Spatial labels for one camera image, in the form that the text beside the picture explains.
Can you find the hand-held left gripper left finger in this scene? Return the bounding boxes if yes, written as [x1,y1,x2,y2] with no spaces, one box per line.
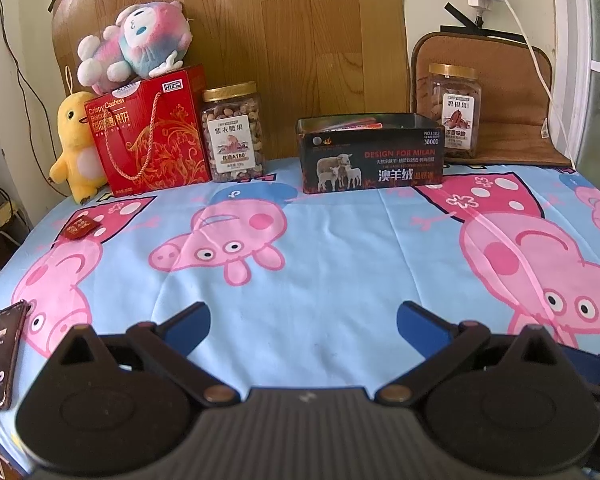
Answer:
[55,301,241,407]

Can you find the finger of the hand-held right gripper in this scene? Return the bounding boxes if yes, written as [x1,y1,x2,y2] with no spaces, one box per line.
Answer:
[562,347,600,386]

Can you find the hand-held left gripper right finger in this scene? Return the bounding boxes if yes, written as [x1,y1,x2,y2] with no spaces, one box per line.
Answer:
[375,301,556,406]

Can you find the black tin box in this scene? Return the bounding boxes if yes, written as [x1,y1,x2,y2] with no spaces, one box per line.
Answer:
[296,112,446,195]

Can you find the printed cartoon blanket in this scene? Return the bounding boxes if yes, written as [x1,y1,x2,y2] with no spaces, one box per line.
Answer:
[0,152,600,480]

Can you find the small red packet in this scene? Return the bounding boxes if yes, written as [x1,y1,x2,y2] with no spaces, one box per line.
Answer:
[62,216,99,241]

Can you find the black smartphone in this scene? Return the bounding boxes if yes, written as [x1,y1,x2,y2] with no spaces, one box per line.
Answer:
[0,300,28,411]

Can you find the red gift box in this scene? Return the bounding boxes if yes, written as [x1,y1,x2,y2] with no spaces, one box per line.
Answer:
[84,64,212,198]

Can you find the cashew jar with gold lid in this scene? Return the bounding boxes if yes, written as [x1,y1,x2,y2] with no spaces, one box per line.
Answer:
[201,81,266,183]

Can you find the yellow plush chick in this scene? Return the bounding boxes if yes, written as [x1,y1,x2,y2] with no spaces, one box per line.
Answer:
[49,91,108,205]

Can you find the brown seat cushion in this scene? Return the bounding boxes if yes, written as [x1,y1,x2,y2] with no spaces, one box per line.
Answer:
[411,31,572,167]

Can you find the pecan jar with gold lid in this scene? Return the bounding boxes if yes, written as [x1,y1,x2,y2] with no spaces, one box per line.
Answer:
[428,62,482,159]

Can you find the pink plush toy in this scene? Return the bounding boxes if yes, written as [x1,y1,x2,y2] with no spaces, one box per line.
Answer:
[76,2,193,96]

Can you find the wooden board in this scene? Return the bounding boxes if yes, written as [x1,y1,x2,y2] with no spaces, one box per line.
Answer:
[50,0,413,161]

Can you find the white power cable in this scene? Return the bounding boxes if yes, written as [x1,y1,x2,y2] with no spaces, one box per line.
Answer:
[485,0,578,171]

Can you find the black wall cable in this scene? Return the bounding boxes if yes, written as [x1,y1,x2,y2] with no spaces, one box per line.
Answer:
[0,0,56,196]

